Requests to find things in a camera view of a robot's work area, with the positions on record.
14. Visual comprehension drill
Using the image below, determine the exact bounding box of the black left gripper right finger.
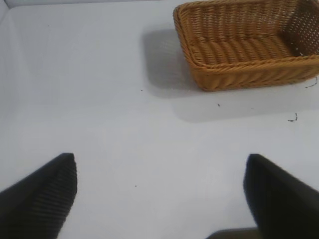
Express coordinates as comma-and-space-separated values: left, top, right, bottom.
243, 153, 319, 239

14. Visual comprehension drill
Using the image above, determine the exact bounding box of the brown woven wicker basket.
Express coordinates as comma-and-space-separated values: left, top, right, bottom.
173, 0, 319, 92

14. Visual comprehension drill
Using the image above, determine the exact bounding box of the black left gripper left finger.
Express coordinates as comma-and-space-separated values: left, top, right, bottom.
0, 152, 77, 239

